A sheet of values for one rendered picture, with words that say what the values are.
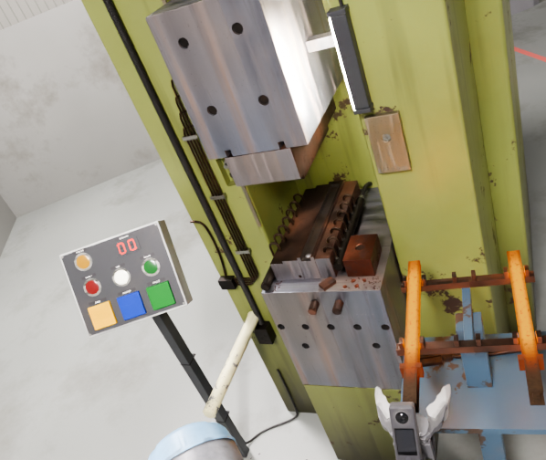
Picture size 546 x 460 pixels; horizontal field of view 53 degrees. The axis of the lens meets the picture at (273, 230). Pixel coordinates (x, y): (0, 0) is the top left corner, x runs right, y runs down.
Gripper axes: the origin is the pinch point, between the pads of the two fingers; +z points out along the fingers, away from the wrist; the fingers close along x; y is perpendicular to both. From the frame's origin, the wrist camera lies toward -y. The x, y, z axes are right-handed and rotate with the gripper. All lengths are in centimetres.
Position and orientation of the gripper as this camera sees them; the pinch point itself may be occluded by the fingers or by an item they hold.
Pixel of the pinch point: (411, 382)
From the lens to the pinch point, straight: 123.4
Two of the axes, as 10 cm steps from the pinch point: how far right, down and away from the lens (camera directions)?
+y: 3.2, 7.9, 5.2
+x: 9.2, -1.4, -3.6
